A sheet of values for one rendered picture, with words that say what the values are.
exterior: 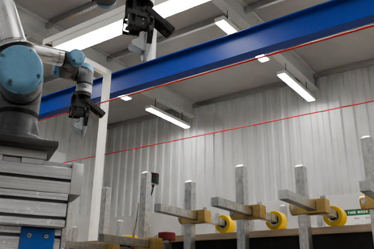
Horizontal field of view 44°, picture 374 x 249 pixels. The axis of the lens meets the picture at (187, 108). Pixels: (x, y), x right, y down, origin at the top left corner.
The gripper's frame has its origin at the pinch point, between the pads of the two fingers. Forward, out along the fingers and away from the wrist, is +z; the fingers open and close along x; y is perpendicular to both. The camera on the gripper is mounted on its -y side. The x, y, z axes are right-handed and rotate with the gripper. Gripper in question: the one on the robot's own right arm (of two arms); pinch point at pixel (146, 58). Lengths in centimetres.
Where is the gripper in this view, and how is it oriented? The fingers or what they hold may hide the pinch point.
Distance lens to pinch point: 142.3
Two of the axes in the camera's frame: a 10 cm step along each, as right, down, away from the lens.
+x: 4.2, -3.3, -8.5
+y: -9.1, -1.6, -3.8
